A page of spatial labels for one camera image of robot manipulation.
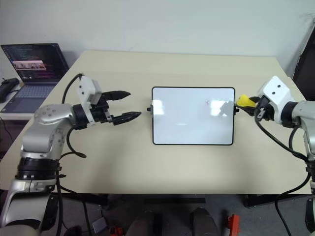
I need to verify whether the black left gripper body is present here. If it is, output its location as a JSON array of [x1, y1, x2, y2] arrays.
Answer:
[[89, 97, 115, 125]]

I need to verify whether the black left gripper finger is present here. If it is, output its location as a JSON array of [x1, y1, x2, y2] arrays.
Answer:
[[101, 90, 132, 102], [112, 111, 143, 126]]

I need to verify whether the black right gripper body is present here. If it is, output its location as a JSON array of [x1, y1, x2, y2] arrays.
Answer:
[[255, 95, 274, 121]]

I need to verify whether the yellow whiteboard eraser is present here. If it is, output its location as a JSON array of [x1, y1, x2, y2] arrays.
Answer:
[[236, 94, 257, 109]]

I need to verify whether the black framed small whiteboard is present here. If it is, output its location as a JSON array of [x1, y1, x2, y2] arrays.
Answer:
[[146, 86, 240, 146]]

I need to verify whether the dark cabinet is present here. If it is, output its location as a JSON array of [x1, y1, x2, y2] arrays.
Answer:
[[291, 18, 315, 101]]

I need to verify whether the open laptop computer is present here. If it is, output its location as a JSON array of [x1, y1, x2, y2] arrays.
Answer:
[[0, 43, 70, 114]]

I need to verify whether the grey foot pedal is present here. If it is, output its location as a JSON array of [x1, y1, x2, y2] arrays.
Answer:
[[92, 218, 108, 232]]

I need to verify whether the dark rounded shape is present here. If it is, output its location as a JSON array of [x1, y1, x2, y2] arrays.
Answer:
[[191, 207, 220, 236]]

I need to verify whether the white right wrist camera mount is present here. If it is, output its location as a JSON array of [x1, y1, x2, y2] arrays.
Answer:
[[257, 75, 296, 125]]

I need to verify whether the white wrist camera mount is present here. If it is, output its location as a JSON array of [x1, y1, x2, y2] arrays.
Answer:
[[76, 75, 103, 123], [257, 75, 296, 125]]

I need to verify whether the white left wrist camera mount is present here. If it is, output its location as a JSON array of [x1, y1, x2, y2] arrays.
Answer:
[[76, 75, 103, 123]]

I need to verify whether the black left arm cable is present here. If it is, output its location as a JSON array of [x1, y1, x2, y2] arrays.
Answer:
[[55, 73, 87, 197]]

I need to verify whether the black table frame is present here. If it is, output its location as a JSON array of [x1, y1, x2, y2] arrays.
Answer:
[[46, 193, 315, 208]]

